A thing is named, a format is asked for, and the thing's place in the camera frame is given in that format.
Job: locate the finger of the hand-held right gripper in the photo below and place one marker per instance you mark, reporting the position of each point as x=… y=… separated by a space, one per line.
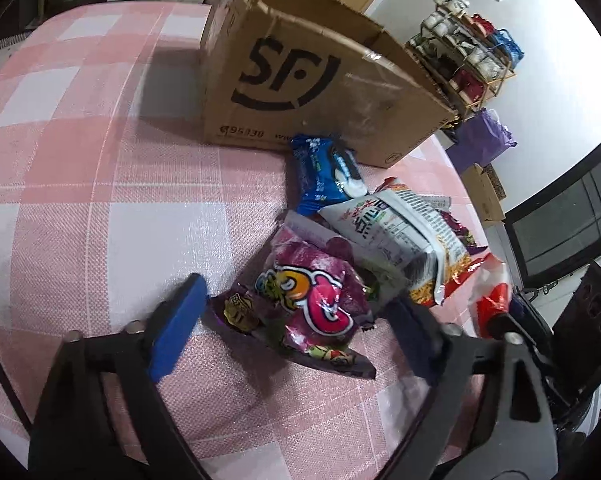
x=528 y=316

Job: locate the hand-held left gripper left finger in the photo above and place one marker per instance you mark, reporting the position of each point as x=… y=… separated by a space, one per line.
x=175 y=325

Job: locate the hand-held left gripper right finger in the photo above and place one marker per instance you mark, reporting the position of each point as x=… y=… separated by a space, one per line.
x=415 y=335

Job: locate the red cone snack packet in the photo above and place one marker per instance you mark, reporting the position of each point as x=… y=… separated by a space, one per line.
x=490 y=290

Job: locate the white orange noodle snack packet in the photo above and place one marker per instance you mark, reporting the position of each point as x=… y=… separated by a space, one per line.
x=395 y=230

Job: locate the purple silver snack packet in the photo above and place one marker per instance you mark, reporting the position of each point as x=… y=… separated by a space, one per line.
x=305 y=305

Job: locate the purple candy packet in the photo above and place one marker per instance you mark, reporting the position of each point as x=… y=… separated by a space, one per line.
x=455 y=227

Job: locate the blue cookie packet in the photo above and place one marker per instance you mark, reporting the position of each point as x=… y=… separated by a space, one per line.
x=325 y=175

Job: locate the brown cardboard box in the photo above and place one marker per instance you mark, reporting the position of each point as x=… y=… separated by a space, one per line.
x=290 y=85

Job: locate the dark glass panel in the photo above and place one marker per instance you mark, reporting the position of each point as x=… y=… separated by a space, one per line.
x=555 y=215

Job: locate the cardboard box with owl print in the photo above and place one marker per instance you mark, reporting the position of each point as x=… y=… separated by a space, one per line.
x=485 y=190

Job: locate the pink checked tablecloth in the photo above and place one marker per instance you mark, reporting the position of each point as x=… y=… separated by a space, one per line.
x=80 y=185

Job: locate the purple bag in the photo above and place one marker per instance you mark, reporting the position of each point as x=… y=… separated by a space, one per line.
x=480 y=135

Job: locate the wooden shoe rack with shoes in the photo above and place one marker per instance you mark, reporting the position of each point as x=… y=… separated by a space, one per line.
x=460 y=45

